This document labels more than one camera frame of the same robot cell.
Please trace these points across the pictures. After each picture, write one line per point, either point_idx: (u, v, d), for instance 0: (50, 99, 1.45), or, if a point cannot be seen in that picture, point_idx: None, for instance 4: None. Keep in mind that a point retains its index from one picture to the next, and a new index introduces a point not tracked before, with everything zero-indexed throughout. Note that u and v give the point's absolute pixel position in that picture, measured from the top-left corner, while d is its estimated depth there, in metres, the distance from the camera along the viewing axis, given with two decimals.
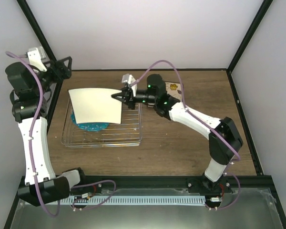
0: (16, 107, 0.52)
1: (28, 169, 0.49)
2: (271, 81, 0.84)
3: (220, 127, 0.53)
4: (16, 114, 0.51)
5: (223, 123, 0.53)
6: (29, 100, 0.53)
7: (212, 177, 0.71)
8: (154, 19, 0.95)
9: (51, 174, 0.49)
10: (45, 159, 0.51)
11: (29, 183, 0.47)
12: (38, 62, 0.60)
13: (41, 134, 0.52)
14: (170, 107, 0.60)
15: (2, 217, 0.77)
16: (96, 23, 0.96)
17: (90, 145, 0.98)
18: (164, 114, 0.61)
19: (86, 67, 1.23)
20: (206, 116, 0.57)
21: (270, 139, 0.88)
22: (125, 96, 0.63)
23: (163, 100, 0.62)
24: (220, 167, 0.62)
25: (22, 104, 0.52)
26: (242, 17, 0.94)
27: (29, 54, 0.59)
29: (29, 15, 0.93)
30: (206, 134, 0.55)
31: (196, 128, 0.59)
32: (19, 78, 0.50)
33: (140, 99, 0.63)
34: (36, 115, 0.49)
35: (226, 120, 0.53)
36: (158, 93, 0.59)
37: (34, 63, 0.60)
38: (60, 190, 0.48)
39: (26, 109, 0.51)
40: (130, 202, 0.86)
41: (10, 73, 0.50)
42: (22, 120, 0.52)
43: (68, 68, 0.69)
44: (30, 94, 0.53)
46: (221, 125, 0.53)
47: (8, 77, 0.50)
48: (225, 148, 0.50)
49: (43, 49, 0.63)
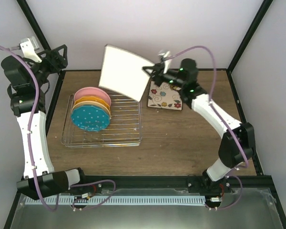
0: (15, 101, 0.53)
1: (26, 162, 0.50)
2: (271, 81, 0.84)
3: (237, 131, 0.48)
4: (15, 109, 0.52)
5: (242, 127, 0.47)
6: (26, 95, 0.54)
7: (213, 176, 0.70)
8: (154, 20, 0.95)
9: (50, 168, 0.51)
10: (44, 153, 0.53)
11: (28, 177, 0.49)
12: (33, 53, 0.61)
13: (39, 127, 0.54)
14: (195, 96, 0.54)
15: (2, 217, 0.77)
16: (96, 23, 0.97)
17: (90, 144, 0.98)
18: (186, 101, 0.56)
19: (87, 67, 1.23)
20: (228, 115, 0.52)
21: (270, 139, 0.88)
22: (156, 71, 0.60)
23: (189, 88, 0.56)
24: (226, 170, 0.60)
25: (21, 98, 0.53)
26: (242, 17, 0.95)
27: (22, 46, 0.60)
29: (30, 16, 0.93)
30: (221, 133, 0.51)
31: (212, 124, 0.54)
32: (15, 73, 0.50)
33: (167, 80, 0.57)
34: (34, 109, 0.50)
35: (246, 125, 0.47)
36: (188, 79, 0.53)
37: (28, 55, 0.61)
38: (58, 184, 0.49)
39: (24, 104, 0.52)
40: (130, 202, 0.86)
41: (6, 67, 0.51)
42: (21, 114, 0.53)
43: (64, 57, 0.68)
44: (26, 88, 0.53)
46: (240, 129, 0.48)
47: (5, 72, 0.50)
48: (236, 151, 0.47)
49: (35, 39, 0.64)
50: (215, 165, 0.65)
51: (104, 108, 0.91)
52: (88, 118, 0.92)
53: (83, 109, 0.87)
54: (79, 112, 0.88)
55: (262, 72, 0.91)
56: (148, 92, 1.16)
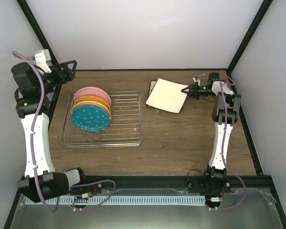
0: (20, 104, 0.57)
1: (28, 162, 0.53)
2: (270, 82, 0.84)
3: (230, 98, 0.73)
4: (20, 110, 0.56)
5: (233, 96, 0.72)
6: (32, 98, 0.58)
7: (210, 161, 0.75)
8: (155, 20, 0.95)
9: (50, 168, 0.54)
10: (45, 153, 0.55)
11: (29, 176, 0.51)
12: (44, 63, 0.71)
13: (42, 129, 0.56)
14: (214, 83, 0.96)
15: (1, 219, 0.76)
16: (96, 24, 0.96)
17: (90, 145, 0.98)
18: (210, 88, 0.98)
19: (86, 67, 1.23)
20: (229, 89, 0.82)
21: (269, 139, 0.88)
22: (192, 87, 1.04)
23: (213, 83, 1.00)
24: (219, 136, 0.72)
25: (25, 101, 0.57)
26: (243, 17, 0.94)
27: (35, 56, 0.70)
29: (30, 16, 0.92)
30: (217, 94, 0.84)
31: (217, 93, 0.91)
32: (23, 77, 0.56)
33: (202, 88, 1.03)
34: (38, 111, 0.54)
35: (237, 95, 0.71)
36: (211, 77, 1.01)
37: (40, 64, 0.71)
38: (58, 184, 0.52)
39: (28, 106, 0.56)
40: (130, 202, 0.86)
41: (15, 71, 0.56)
42: (25, 116, 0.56)
43: (72, 71, 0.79)
44: (33, 91, 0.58)
46: (232, 98, 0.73)
47: (13, 75, 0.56)
48: (222, 106, 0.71)
49: (48, 52, 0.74)
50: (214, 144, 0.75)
51: (104, 109, 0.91)
52: (88, 118, 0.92)
53: (83, 109, 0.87)
54: (79, 112, 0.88)
55: (262, 73, 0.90)
56: (148, 92, 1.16)
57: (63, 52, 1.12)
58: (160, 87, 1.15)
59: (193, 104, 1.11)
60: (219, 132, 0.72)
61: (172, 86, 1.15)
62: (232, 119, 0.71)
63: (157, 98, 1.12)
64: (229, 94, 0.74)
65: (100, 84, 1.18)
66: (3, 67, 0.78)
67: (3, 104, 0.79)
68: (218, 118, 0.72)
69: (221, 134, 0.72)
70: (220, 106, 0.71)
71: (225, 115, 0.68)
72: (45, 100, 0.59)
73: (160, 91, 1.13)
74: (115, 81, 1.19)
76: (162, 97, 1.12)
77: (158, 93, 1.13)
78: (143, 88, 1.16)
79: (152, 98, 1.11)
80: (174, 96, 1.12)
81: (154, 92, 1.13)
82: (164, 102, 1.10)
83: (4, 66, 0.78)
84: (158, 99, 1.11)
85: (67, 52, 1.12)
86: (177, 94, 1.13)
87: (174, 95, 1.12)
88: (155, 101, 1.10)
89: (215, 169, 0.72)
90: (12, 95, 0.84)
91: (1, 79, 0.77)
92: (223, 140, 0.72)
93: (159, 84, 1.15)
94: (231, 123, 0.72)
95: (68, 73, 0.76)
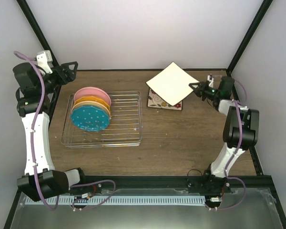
0: (21, 103, 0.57)
1: (28, 160, 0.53)
2: (270, 82, 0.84)
3: (245, 115, 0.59)
4: (20, 109, 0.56)
5: (249, 112, 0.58)
6: (32, 98, 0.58)
7: (213, 169, 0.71)
8: (155, 21, 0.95)
9: (50, 166, 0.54)
10: (45, 152, 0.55)
11: (29, 174, 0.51)
12: (45, 64, 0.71)
13: (42, 127, 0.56)
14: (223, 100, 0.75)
15: (1, 218, 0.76)
16: (96, 24, 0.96)
17: (90, 145, 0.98)
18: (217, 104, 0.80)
19: (86, 67, 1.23)
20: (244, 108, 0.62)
21: (269, 139, 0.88)
22: (201, 85, 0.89)
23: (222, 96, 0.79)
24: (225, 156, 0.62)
25: (26, 101, 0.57)
26: (243, 17, 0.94)
27: (37, 57, 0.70)
29: (30, 17, 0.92)
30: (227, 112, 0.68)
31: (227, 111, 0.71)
32: (25, 77, 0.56)
33: (210, 90, 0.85)
34: (38, 110, 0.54)
35: (254, 111, 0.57)
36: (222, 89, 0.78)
37: (41, 65, 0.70)
38: (58, 182, 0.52)
39: (29, 106, 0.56)
40: (130, 202, 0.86)
41: (16, 71, 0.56)
42: (25, 115, 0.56)
43: (73, 72, 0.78)
44: (33, 91, 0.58)
46: (248, 114, 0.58)
47: (15, 75, 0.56)
48: (236, 122, 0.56)
49: (50, 53, 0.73)
50: (219, 156, 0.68)
51: (104, 109, 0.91)
52: (88, 118, 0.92)
53: (83, 109, 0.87)
54: (79, 112, 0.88)
55: (262, 73, 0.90)
56: (148, 92, 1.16)
57: (62, 52, 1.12)
58: (163, 77, 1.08)
59: (193, 104, 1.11)
60: (227, 153, 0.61)
61: (176, 75, 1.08)
62: (250, 141, 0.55)
63: (161, 87, 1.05)
64: (244, 109, 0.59)
65: (100, 84, 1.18)
66: (3, 67, 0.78)
67: (3, 104, 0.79)
68: (230, 138, 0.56)
69: (229, 156, 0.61)
70: (234, 121, 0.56)
71: (240, 134, 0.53)
72: (45, 100, 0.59)
73: (164, 81, 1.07)
74: (115, 81, 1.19)
76: (167, 87, 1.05)
77: (162, 83, 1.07)
78: (143, 88, 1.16)
79: (156, 88, 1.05)
80: (179, 85, 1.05)
81: (155, 88, 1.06)
82: (169, 94, 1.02)
83: (4, 66, 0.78)
84: (162, 88, 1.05)
85: (66, 52, 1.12)
86: (182, 82, 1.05)
87: (179, 84, 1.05)
88: (159, 90, 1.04)
89: (215, 175, 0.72)
90: (12, 95, 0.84)
91: (1, 79, 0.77)
92: (229, 160, 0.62)
93: (161, 75, 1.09)
94: (246, 146, 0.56)
95: (69, 74, 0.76)
